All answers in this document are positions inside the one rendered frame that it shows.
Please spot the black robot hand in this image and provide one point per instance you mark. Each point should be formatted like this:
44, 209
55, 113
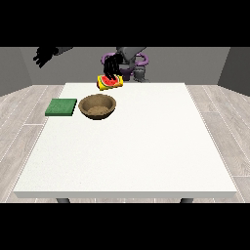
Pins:
45, 54
114, 63

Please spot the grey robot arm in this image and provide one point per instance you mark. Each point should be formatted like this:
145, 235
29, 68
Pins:
132, 53

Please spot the brown wooden bowl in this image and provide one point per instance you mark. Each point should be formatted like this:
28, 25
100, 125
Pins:
97, 109

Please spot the green square pad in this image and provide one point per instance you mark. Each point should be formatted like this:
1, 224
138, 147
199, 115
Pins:
61, 107

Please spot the yellow cup with melon print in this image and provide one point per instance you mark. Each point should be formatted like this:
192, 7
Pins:
105, 84

